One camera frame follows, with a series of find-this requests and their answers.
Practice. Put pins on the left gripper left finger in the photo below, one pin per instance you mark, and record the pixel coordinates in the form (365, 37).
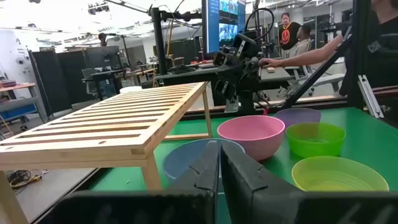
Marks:
(205, 174)

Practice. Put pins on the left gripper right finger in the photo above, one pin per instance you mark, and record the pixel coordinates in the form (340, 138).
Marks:
(239, 174)

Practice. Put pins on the blue plastic bowl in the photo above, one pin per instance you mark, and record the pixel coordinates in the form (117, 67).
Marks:
(183, 158)

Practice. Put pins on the pink plastic bowl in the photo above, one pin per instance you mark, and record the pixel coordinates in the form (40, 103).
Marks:
(248, 137)

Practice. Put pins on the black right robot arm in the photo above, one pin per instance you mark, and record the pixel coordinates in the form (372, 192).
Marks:
(247, 99)

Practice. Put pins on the wooden slatted shelf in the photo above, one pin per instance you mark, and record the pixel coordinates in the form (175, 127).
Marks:
(77, 154)

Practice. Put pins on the computer monitor with blue screen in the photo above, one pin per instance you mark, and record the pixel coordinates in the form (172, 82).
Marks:
(217, 25)

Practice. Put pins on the grey desk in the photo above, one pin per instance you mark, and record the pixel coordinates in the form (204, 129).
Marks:
(280, 76)

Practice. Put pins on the small red tag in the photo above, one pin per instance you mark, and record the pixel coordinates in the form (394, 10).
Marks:
(266, 111)

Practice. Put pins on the person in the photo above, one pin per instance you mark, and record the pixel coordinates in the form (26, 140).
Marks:
(311, 56)
(287, 34)
(303, 43)

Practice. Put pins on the black stand pole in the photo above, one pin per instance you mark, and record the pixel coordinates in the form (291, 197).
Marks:
(159, 43)

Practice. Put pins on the small green plastic bowl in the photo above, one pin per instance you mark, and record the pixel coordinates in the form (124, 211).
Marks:
(314, 146)

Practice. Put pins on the small purple plastic bowl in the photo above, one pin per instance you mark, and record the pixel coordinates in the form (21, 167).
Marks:
(298, 115)

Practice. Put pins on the white office chair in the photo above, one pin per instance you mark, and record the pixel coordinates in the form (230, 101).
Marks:
(326, 79)

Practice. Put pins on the yellow-green plastic bowl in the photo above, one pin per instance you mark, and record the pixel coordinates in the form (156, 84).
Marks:
(339, 174)

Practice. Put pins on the white round container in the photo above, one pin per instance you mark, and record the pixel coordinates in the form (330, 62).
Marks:
(130, 89)

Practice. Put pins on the green table mat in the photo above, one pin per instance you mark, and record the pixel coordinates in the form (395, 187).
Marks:
(367, 140)

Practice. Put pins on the silver aluminium bar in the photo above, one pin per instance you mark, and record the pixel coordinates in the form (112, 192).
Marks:
(368, 96)

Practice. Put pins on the grey office chair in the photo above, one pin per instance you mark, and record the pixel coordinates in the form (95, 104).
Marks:
(88, 74)

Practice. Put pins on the black partition screen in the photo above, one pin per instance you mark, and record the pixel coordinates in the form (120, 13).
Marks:
(62, 81)

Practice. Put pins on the grey workbench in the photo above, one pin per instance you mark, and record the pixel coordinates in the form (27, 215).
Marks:
(18, 104)

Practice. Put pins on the white cylindrical appliance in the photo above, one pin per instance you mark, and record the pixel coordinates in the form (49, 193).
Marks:
(15, 62)

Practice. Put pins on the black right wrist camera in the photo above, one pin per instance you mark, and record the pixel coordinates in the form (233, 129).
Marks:
(245, 45)

